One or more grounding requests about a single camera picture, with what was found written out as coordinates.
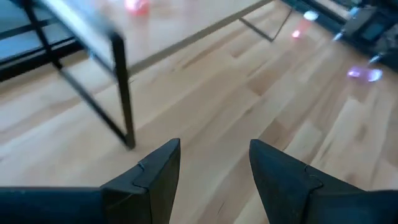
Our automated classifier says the purple medicine bottle white cap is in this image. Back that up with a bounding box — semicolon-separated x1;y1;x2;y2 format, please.
347;65;384;83

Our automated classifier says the wooden shelf with black frame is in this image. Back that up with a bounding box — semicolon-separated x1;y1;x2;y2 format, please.
0;0;295;150

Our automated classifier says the black aluminium rig frame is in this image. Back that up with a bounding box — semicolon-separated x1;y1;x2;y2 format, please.
0;0;398;83

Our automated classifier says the pink medicine bottle white cap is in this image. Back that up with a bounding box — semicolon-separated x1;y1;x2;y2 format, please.
290;10;320;40
124;0;150;16

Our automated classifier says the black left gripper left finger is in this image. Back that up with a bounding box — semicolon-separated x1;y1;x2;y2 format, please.
0;138;182;224

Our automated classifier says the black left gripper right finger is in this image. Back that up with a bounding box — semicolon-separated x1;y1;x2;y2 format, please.
248;138;398;224

